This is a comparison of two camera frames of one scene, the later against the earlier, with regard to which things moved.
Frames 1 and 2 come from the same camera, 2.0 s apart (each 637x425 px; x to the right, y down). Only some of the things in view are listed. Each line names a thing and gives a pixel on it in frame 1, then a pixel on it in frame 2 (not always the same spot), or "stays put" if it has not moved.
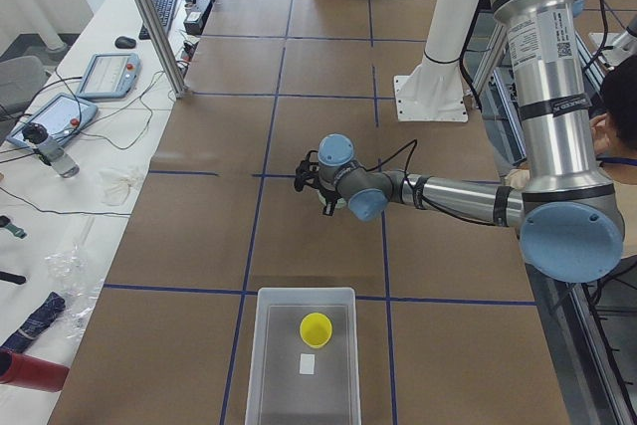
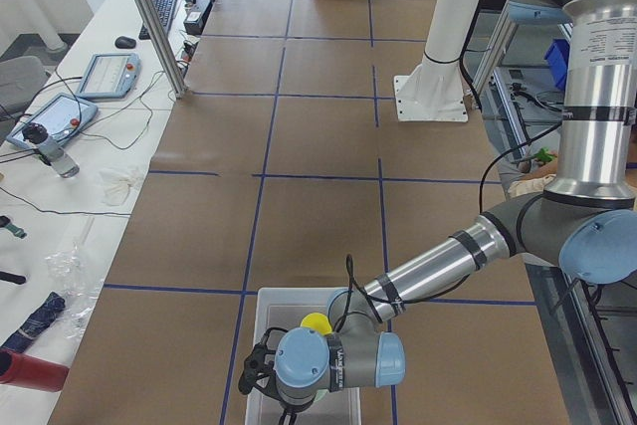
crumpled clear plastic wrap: (69, 273) stays put
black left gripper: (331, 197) -> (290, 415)
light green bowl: (340, 202) -> (320, 394)
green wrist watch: (16, 230) stays put
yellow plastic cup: (316, 330) stays put
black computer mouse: (124, 42) stays put
